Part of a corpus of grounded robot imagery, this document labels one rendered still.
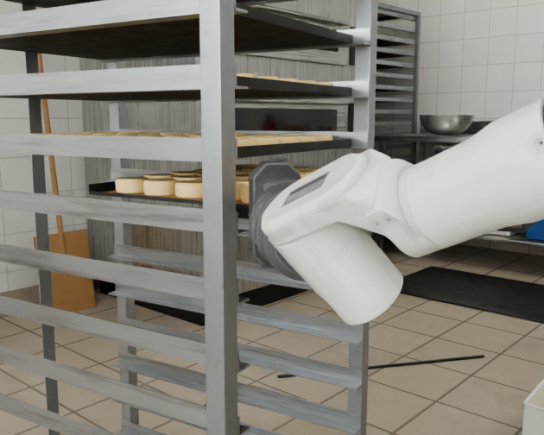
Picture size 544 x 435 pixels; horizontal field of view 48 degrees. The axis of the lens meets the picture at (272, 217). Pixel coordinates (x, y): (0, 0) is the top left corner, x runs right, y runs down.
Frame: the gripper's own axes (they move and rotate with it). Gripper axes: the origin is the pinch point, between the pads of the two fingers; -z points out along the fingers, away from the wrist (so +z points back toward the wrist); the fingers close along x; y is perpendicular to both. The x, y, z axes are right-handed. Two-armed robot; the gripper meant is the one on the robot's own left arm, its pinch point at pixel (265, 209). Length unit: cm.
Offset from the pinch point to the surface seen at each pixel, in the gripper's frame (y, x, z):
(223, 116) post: 5.0, 11.0, -0.7
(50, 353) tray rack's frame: 32, -39, -62
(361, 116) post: -25.6, 11.2, -33.3
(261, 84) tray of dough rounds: -2.1, 15.4, -12.0
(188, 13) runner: 8.1, 23.4, -7.4
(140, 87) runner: 13.9, 14.7, -13.2
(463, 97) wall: -245, 28, -365
